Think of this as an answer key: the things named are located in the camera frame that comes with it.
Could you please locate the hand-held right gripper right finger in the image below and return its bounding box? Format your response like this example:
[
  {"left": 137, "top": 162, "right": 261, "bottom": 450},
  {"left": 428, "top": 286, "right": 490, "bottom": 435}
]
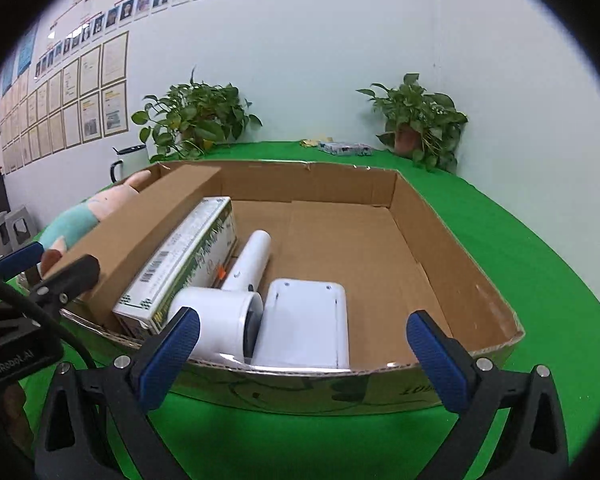
[{"left": 406, "top": 310, "right": 570, "bottom": 480}]

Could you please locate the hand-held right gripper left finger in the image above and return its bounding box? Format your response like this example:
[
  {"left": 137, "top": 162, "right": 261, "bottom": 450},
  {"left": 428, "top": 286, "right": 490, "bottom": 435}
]
[{"left": 34, "top": 305, "right": 201, "bottom": 480}]

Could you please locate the white hair dryer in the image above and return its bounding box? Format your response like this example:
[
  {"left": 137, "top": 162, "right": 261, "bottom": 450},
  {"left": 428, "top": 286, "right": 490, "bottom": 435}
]
[{"left": 167, "top": 230, "right": 273, "bottom": 366}]

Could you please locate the blue and white packet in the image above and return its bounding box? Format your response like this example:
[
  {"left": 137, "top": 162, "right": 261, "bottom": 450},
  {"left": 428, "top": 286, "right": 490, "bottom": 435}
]
[{"left": 317, "top": 140, "right": 373, "bottom": 157}]

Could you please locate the cardboard box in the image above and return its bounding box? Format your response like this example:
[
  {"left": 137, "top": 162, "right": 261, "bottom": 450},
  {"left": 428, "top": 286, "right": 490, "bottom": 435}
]
[{"left": 17, "top": 159, "right": 526, "bottom": 417}]

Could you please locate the green table cloth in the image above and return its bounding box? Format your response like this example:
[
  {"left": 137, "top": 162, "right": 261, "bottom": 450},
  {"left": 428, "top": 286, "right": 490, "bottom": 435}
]
[{"left": 5, "top": 140, "right": 600, "bottom": 480}]

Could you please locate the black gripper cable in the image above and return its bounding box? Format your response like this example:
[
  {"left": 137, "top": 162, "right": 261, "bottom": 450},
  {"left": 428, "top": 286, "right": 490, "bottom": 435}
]
[{"left": 0, "top": 267, "right": 97, "bottom": 368}]

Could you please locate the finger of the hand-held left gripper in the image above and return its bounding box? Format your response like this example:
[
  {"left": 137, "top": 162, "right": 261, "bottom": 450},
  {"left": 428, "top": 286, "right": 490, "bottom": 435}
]
[
  {"left": 29, "top": 254, "right": 102, "bottom": 307},
  {"left": 0, "top": 241, "right": 45, "bottom": 281}
]

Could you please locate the pink pig plush toy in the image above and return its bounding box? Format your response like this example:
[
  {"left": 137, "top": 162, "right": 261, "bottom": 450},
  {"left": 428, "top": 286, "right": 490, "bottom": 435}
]
[{"left": 37, "top": 170, "right": 153, "bottom": 278}]

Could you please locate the white device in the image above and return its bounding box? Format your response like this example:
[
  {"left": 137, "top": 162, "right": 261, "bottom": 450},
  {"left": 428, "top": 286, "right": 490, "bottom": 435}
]
[{"left": 252, "top": 277, "right": 351, "bottom": 371}]

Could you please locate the white mug black handle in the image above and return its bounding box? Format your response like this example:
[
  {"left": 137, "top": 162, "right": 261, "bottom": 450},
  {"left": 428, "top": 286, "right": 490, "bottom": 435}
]
[{"left": 111, "top": 144, "right": 148, "bottom": 183}]

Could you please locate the potted plant orange pot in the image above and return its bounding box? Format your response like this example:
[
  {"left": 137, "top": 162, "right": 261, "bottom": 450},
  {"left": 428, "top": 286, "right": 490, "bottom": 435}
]
[{"left": 356, "top": 73, "right": 468, "bottom": 173}]

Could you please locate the cardboard divider strip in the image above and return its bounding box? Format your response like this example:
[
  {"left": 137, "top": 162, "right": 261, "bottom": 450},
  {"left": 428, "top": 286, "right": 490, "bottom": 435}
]
[{"left": 42, "top": 164, "right": 223, "bottom": 331}]

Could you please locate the row of framed certificates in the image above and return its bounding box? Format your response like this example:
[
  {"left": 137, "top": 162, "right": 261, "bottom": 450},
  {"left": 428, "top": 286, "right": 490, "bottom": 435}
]
[{"left": 0, "top": 31, "right": 131, "bottom": 173}]

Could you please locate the long green and white box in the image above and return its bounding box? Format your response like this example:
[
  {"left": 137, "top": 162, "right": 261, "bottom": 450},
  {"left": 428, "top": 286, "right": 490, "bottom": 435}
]
[{"left": 112, "top": 196, "right": 238, "bottom": 338}]

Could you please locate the blue wall poster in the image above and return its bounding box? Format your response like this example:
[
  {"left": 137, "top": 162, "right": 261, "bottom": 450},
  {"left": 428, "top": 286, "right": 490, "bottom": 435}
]
[{"left": 15, "top": 22, "right": 40, "bottom": 76}]

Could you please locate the large leafy potted plant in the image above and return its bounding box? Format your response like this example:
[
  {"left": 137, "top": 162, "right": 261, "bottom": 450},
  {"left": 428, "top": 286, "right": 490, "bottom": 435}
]
[{"left": 131, "top": 67, "right": 263, "bottom": 163}]

